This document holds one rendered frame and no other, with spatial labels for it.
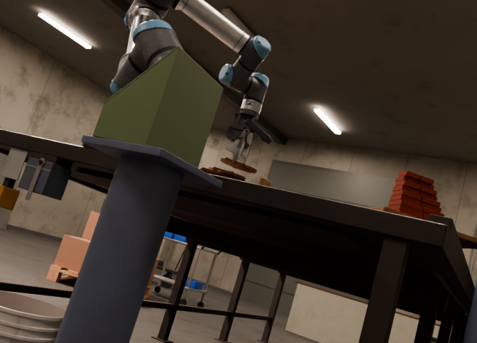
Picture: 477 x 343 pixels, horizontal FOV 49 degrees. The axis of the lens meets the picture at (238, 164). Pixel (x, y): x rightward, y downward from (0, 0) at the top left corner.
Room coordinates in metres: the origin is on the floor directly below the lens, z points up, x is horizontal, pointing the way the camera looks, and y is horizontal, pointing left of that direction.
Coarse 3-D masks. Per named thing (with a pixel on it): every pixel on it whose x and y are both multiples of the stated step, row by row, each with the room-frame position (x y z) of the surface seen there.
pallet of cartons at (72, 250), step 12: (96, 216) 6.05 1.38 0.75; (72, 240) 5.44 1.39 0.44; (84, 240) 5.52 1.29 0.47; (60, 252) 5.45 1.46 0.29; (72, 252) 5.44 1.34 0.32; (84, 252) 5.42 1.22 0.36; (60, 264) 5.45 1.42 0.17; (72, 264) 5.43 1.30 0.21; (156, 264) 6.52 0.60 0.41; (48, 276) 5.41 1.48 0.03; (60, 276) 5.50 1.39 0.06; (72, 276) 5.99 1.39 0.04
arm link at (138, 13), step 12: (144, 0) 1.66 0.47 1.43; (132, 12) 1.66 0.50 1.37; (144, 12) 1.65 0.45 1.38; (156, 12) 1.67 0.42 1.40; (132, 24) 1.65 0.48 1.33; (132, 36) 1.58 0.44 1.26; (132, 48) 1.53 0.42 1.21; (120, 60) 1.51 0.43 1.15; (120, 72) 1.45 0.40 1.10; (132, 72) 1.41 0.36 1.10; (120, 84) 1.45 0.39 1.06
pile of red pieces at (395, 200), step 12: (396, 180) 2.34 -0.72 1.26; (408, 180) 2.28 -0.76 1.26; (420, 180) 2.29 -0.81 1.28; (432, 180) 2.29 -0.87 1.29; (396, 192) 2.31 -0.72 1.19; (408, 192) 2.26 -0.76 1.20; (420, 192) 2.28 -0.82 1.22; (432, 192) 2.29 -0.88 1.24; (396, 204) 2.28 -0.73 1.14; (408, 204) 2.25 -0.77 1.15; (420, 204) 2.27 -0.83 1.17; (432, 204) 2.28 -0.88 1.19; (420, 216) 2.26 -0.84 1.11
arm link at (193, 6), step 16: (160, 0) 1.65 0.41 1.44; (176, 0) 1.64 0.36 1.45; (192, 0) 1.65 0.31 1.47; (192, 16) 1.68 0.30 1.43; (208, 16) 1.67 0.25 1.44; (224, 16) 1.69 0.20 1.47; (224, 32) 1.69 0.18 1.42; (240, 32) 1.70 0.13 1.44; (240, 48) 1.72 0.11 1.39; (256, 48) 1.70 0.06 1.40; (256, 64) 1.75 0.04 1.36
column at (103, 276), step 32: (128, 160) 1.27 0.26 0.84; (160, 160) 1.21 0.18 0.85; (128, 192) 1.26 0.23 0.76; (160, 192) 1.27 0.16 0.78; (96, 224) 1.32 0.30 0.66; (128, 224) 1.26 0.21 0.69; (160, 224) 1.30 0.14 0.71; (96, 256) 1.27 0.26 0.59; (128, 256) 1.26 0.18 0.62; (96, 288) 1.26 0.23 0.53; (128, 288) 1.27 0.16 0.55; (64, 320) 1.30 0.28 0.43; (96, 320) 1.26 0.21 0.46; (128, 320) 1.30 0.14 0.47
